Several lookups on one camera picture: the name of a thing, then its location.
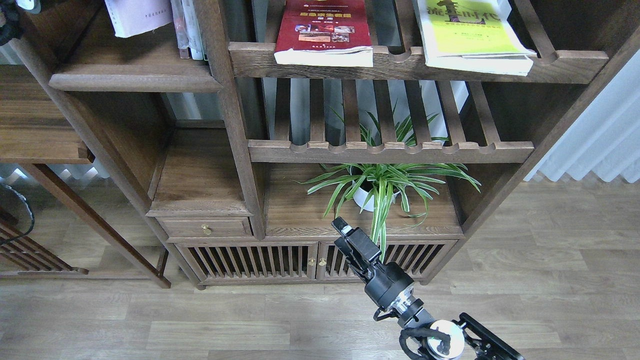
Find white and lilac book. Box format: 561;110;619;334
105;0;173;38

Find yellow-green book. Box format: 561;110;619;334
414;0;535;76

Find right slatted cabinet door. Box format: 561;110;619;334
316;239;457;283

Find upright white books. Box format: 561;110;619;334
170;0;208;61

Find left slatted cabinet door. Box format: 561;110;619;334
177;242;319;286

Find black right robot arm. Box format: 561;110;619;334
332;217;522;360

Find slatted cabinet door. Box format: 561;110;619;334
316;239;457;283
177;242;319;286

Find small wooden drawer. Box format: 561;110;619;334
157;216;253;238

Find white curtain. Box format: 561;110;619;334
525;52;640;183

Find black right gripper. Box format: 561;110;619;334
331;216;414;311

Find green spider plant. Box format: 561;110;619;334
296;102;482;258

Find white plant pot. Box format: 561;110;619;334
353;180;400;212

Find red book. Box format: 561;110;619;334
274;0;374;68

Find dark wooden bookshelf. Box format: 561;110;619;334
7;0;639;289

